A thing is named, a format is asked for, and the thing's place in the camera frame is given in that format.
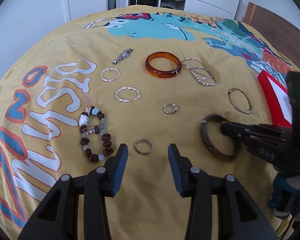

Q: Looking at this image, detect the dark brown bangle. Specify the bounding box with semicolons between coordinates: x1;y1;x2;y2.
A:
200;114;241;161

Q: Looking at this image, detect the silver band ring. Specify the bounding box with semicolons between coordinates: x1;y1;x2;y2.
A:
134;138;154;155

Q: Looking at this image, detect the right gloved hand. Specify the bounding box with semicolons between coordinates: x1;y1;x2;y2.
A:
268;172;300;222

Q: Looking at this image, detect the thin gold bangle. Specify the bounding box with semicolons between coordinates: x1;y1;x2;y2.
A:
228;87;252;114

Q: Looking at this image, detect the red white shallow box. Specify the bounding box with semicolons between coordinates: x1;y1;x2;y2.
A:
257;70;292;128

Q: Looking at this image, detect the amber orange bangle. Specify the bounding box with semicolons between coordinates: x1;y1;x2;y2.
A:
145;51;181;79

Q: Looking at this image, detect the yellow dinosaur print bedspread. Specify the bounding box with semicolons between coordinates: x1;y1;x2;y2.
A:
0;5;297;239

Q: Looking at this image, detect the wooden headboard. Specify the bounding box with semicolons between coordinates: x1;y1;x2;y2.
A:
243;2;300;69

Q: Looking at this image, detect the silver twisted hoop lower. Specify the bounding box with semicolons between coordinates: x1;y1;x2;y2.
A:
114;86;141;103

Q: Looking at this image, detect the silver twisted hoop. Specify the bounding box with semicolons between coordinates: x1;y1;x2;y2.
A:
114;86;141;103
100;67;121;82

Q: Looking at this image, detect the silver hair clip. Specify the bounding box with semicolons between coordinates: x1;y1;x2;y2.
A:
112;48;133;64

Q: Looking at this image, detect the silver twisted hoop upper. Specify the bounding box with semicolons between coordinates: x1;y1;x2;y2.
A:
100;67;121;82

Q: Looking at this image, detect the black clothes pile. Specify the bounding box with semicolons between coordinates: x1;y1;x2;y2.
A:
129;0;158;7

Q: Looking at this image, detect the small silver ring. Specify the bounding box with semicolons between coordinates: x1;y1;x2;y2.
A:
162;102;179;115

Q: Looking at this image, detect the silver bead chain bracelet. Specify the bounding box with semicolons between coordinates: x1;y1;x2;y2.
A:
180;57;218;87

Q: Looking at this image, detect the brown bead charm bracelet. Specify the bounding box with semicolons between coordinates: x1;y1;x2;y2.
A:
78;105;115;163

